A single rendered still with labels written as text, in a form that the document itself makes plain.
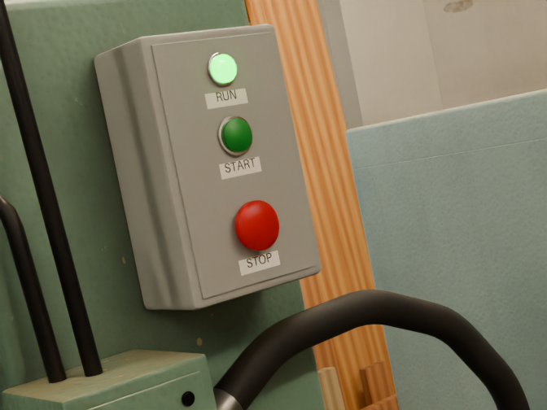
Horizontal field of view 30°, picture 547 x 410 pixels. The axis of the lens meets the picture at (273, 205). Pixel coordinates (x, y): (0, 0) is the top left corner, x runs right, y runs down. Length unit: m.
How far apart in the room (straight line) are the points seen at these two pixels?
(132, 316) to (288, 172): 0.13
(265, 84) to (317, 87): 1.95
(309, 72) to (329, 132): 0.16
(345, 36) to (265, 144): 2.27
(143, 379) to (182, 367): 0.02
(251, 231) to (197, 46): 0.11
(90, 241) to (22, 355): 0.08
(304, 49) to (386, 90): 0.45
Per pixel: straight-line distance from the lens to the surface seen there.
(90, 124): 0.63
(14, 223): 0.58
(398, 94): 3.00
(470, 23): 3.05
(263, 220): 0.60
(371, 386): 2.49
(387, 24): 3.02
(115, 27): 0.65
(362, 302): 0.69
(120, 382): 0.54
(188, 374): 0.56
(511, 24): 2.97
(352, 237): 2.57
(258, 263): 0.61
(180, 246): 0.59
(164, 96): 0.59
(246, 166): 0.61
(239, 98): 0.62
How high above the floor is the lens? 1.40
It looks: 3 degrees down
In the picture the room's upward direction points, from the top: 11 degrees counter-clockwise
